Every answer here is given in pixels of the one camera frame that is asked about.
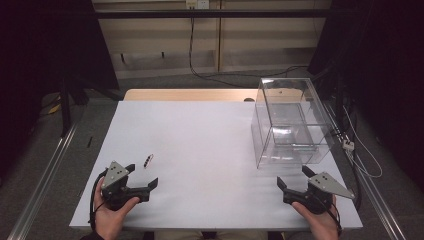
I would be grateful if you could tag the person's left hand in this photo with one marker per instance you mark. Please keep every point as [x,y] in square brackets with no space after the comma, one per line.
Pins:
[110,218]

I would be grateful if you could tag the person's right hand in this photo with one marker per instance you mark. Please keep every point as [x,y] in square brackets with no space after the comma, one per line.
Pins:
[320,223]

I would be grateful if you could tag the metal floor rail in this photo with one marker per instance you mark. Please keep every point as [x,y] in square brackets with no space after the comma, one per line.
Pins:
[380,206]
[43,176]

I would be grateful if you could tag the white wall socket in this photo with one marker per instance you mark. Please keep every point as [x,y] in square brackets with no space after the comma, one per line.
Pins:
[198,4]

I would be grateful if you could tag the clear plastic drawer box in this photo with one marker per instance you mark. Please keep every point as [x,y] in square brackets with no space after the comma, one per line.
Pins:
[290,126]

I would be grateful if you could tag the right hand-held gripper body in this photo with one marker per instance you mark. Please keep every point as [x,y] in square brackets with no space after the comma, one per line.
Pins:
[325,186]

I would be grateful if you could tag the black horizontal bar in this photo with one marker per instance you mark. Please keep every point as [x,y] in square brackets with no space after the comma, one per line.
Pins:
[213,13]

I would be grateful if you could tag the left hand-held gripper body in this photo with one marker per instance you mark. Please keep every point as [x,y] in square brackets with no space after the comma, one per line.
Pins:
[115,175]

